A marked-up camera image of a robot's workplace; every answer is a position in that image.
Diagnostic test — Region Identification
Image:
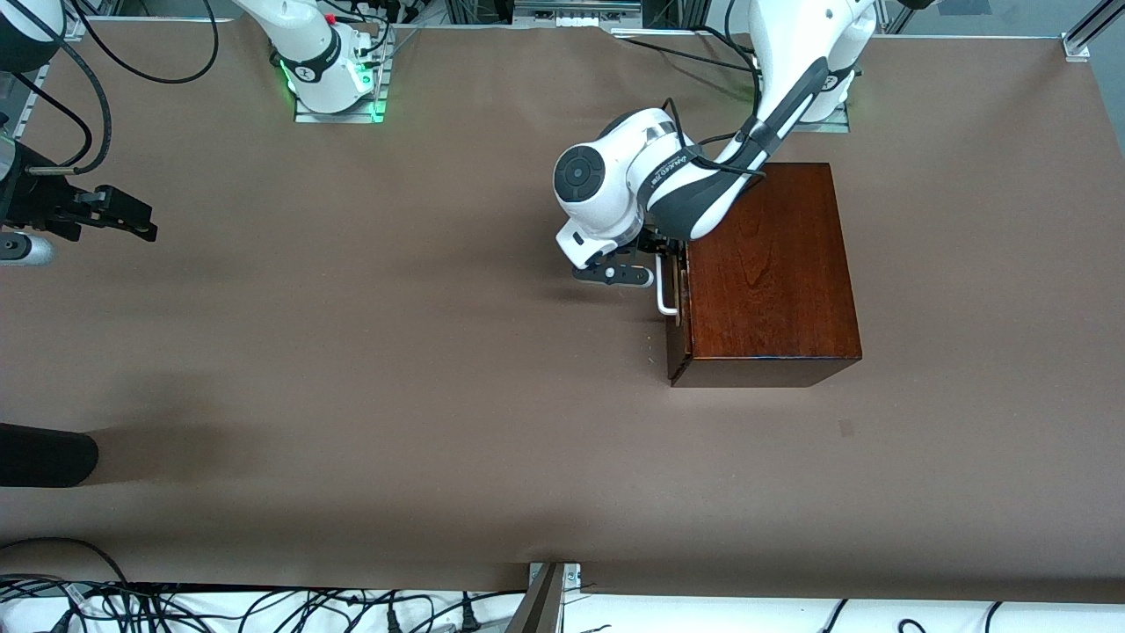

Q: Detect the wooden drawer with white handle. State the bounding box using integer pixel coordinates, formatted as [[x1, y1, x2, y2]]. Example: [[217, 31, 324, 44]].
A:
[[657, 251, 695, 389]]

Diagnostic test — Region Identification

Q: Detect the dark brown wooden cabinet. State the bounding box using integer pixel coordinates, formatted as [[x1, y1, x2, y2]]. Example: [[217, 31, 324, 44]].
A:
[[666, 162, 863, 389]]

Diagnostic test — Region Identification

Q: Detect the black padded cylinder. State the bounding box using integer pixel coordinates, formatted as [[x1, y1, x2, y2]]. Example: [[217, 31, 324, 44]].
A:
[[0, 422, 99, 489]]

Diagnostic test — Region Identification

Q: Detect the white power strip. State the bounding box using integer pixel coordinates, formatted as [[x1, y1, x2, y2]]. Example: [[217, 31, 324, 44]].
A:
[[514, 0, 642, 25]]

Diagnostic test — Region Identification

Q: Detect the diagonal aluminium profile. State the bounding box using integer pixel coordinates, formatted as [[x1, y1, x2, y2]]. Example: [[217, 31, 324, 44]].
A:
[[1068, 0, 1125, 45]]

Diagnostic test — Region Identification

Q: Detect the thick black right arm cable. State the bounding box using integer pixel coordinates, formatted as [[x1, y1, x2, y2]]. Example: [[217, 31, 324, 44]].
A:
[[0, 26, 115, 177]]

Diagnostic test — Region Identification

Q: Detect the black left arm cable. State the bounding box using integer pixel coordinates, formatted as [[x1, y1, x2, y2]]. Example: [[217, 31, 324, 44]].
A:
[[659, 97, 767, 181]]

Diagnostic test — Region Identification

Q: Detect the aluminium side rail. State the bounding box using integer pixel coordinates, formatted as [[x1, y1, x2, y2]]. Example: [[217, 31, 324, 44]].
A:
[[0, 35, 58, 150]]

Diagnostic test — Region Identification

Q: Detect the black cable on table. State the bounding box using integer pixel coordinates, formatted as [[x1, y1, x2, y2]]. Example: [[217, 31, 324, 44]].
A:
[[615, 26, 766, 98]]

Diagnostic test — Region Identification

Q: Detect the small metal bracket plate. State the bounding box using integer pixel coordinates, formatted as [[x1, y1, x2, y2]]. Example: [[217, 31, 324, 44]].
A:
[[527, 563, 583, 592]]

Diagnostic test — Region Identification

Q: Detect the black arched cable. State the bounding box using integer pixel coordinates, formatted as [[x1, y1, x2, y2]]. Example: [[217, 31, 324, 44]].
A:
[[0, 537, 133, 588]]

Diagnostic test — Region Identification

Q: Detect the aluminium frame strut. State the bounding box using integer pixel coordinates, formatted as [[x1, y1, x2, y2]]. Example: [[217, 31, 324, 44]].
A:
[[505, 563, 568, 633]]

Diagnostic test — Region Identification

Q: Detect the black cable tangle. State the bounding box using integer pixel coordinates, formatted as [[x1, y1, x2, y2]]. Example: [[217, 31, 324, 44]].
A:
[[0, 576, 528, 633]]

